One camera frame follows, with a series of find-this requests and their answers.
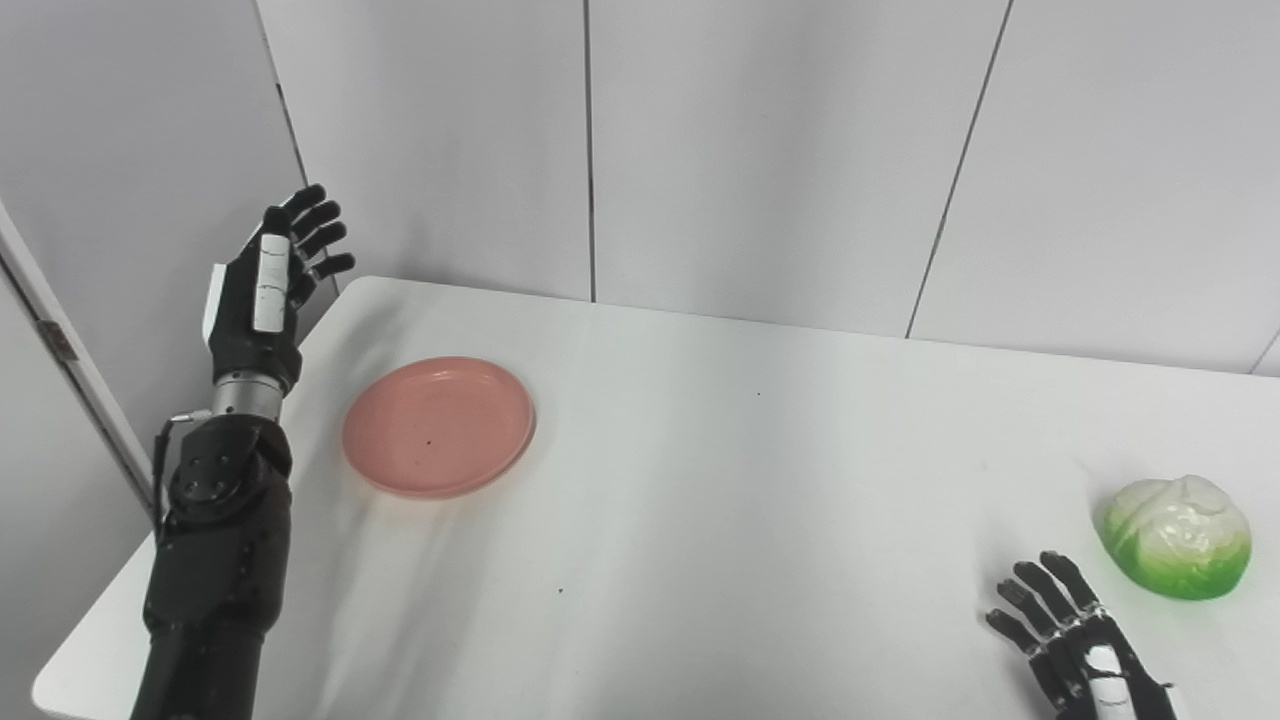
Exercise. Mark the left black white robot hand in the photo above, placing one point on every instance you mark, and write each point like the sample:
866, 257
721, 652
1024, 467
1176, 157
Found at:
240, 320

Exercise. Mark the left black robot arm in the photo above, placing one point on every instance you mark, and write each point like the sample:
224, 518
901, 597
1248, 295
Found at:
215, 560

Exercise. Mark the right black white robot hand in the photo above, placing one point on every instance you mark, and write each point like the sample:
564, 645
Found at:
1075, 650

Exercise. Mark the metal wall panel hinge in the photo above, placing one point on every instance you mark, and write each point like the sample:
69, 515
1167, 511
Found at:
58, 341

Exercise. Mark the pink round plate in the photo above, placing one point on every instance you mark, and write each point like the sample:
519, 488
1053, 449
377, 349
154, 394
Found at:
435, 425

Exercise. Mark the green white toy cabbage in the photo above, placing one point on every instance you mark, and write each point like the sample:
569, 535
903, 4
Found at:
1180, 535

